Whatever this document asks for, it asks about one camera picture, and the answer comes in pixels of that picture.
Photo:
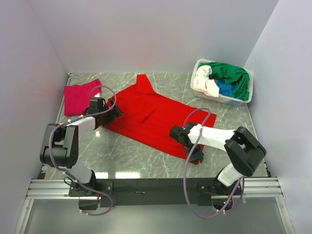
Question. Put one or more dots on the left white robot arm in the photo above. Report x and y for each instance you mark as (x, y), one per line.
(60, 143)

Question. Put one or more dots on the red t-shirt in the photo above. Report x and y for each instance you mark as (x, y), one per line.
(148, 117)

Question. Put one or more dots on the blue t-shirt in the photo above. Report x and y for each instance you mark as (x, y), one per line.
(227, 90)

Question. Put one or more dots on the folded magenta t-shirt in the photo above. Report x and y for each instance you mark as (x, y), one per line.
(77, 97)

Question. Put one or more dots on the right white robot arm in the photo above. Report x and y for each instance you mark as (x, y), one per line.
(243, 149)

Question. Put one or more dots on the green t-shirt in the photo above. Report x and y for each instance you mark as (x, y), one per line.
(231, 75)

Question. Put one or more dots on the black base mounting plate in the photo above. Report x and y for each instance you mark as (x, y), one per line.
(162, 191)

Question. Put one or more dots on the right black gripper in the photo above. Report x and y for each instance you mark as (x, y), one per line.
(199, 155)

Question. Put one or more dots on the white t-shirt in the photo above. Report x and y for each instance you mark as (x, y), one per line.
(203, 83)

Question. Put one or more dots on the white plastic laundry basket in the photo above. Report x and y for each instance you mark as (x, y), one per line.
(221, 98)

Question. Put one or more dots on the aluminium frame rail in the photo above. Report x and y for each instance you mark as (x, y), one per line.
(57, 189)

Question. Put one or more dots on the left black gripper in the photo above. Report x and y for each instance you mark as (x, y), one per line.
(113, 113)

